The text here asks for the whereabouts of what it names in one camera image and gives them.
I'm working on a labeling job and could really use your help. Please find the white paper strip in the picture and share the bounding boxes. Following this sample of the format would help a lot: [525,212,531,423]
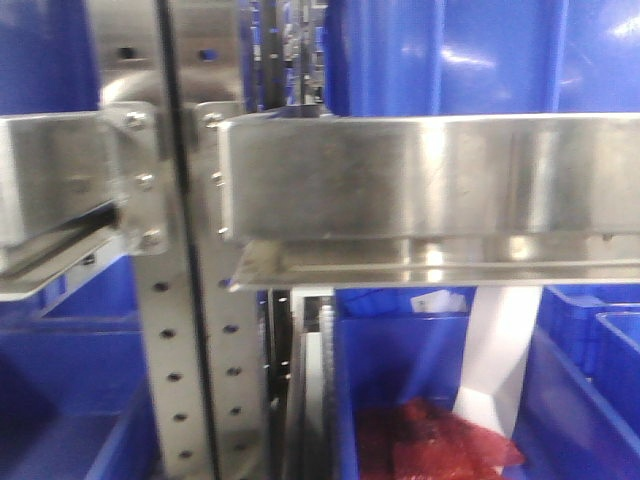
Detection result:
[453,285,543,438]

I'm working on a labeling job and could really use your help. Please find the blue bin lower right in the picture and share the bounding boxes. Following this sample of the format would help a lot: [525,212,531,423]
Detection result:
[504,285,639,479]

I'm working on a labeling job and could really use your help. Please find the steel shelf rail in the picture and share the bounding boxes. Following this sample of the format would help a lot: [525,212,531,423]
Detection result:
[217,113,639,288]
[1,102,169,301]

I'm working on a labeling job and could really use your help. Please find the steel shelf front rail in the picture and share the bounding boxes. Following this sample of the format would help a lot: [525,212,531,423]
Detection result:
[217,113,639,288]

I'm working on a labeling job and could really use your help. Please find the blue bin with red bags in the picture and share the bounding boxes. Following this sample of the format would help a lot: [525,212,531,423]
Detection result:
[332,287,479,479]

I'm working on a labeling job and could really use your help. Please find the blue tray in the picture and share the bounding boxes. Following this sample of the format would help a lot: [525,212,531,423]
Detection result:
[323,1,639,116]

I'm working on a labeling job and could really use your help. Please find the left steel shelf rail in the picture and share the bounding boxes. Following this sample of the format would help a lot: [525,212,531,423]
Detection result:
[1,102,169,301]

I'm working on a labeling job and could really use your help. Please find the blue bin lower left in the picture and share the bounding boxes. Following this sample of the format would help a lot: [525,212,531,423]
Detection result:
[1,242,158,479]

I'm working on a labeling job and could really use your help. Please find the perforated steel shelf upright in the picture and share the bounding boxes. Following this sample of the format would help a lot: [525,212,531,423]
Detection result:
[88,1,271,479]

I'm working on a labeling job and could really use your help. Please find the red plastic bags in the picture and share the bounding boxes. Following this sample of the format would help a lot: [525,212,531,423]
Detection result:
[355,397,526,479]

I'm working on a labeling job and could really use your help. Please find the blue bin upper left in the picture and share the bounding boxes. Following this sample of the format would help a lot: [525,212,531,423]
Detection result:
[1,1,99,115]

